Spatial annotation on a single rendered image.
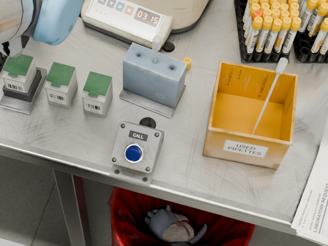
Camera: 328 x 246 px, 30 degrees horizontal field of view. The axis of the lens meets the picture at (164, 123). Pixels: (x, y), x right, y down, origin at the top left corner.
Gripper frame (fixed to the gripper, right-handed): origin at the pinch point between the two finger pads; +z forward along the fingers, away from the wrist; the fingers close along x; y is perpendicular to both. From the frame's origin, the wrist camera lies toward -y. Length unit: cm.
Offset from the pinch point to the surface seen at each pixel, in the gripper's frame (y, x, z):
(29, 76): 0.7, -2.0, 6.5
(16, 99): -1.6, 0.1, 11.3
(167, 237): 4, -30, 79
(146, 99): 5.1, -21.4, 11.7
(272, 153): -1.5, -44.2, 6.9
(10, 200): 9, 21, 100
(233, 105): 8.5, -36.4, 12.0
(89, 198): 17, -2, 100
